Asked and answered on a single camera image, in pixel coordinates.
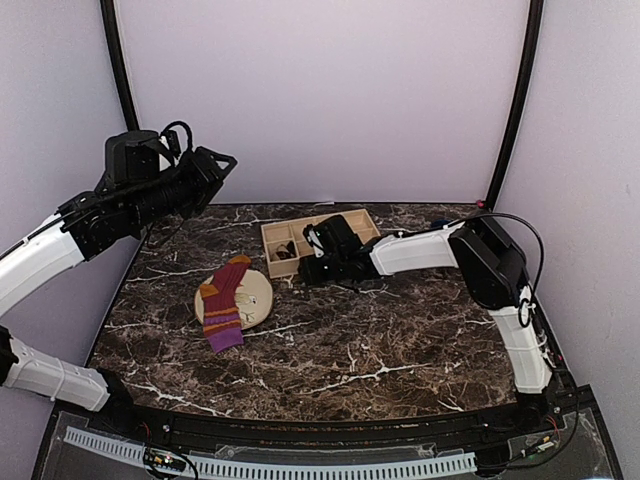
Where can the black left frame post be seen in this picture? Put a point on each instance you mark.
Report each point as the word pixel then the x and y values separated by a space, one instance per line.
pixel 118 64

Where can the purple maroon striped sock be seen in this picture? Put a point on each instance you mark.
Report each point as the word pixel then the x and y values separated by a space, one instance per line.
pixel 221 321

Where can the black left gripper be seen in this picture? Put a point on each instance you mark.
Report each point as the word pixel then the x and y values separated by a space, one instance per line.
pixel 207 176

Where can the black right frame post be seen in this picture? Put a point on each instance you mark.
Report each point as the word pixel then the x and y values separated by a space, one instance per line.
pixel 523 78

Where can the black frame post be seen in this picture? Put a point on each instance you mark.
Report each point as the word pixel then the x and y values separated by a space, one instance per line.
pixel 523 78
pixel 118 64

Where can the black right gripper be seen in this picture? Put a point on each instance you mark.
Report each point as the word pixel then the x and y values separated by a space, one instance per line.
pixel 311 273

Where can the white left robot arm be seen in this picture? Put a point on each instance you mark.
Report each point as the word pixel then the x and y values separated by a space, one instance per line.
pixel 80 230

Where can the white slotted cable duct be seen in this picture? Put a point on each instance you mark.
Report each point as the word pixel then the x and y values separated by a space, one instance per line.
pixel 241 462

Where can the wooden compartment tray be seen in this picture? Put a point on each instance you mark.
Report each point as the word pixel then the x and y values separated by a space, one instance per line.
pixel 284 242

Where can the black front rail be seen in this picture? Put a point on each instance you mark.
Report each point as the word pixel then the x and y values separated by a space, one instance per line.
pixel 172 428

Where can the round beige plate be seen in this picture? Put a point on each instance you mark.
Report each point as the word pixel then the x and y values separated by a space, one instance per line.
pixel 254 298

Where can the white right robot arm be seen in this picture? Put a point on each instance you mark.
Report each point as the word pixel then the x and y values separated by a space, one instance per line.
pixel 492 265

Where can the brown beige argyle sock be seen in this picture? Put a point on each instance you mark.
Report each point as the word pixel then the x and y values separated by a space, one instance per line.
pixel 284 251

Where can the blue enamel mug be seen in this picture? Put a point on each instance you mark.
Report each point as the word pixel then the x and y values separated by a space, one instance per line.
pixel 439 223

